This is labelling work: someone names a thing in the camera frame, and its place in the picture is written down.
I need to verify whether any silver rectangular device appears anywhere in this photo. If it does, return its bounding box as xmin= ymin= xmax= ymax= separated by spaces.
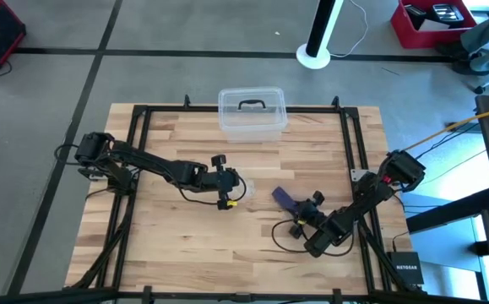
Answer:
xmin=432 ymin=3 xmax=465 ymax=23

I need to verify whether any black aluminium table frame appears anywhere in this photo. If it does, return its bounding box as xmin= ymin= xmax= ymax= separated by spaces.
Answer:
xmin=62 ymin=95 xmax=429 ymax=304

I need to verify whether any clear plastic bag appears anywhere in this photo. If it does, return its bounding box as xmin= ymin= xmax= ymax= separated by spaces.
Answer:
xmin=230 ymin=167 xmax=257 ymax=203

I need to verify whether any white cable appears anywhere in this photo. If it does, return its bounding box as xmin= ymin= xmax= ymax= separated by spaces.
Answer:
xmin=330 ymin=0 xmax=370 ymax=59

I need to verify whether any small black device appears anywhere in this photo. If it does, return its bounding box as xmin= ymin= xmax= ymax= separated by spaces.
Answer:
xmin=403 ymin=3 xmax=427 ymax=18

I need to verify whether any clear lid with black handle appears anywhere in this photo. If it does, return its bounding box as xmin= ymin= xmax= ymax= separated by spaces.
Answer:
xmin=218 ymin=86 xmax=288 ymax=130

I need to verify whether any clear plastic storage box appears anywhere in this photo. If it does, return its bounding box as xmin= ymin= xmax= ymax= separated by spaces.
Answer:
xmin=217 ymin=86 xmax=288 ymax=143

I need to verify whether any black cable with yellow tag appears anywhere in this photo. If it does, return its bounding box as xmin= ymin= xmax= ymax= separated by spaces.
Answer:
xmin=178 ymin=185 xmax=247 ymax=208
xmin=271 ymin=217 xmax=355 ymax=258

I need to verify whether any purple elastic bandage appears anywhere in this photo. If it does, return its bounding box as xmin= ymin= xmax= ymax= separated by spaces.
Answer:
xmin=271 ymin=186 xmax=301 ymax=214

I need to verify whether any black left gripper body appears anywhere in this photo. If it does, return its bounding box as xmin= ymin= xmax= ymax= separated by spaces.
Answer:
xmin=204 ymin=154 xmax=236 ymax=211

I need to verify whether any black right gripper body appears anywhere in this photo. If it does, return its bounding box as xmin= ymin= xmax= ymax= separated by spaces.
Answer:
xmin=289 ymin=190 xmax=328 ymax=240

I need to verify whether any red plastic crate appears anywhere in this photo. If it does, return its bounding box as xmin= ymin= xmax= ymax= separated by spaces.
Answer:
xmin=390 ymin=0 xmax=478 ymax=50

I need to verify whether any black Netgear router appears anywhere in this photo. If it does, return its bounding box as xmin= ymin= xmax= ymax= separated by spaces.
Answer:
xmin=386 ymin=251 xmax=426 ymax=286

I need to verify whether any white pole with round base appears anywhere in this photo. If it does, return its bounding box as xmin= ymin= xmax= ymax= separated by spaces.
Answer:
xmin=296 ymin=0 xmax=345 ymax=71

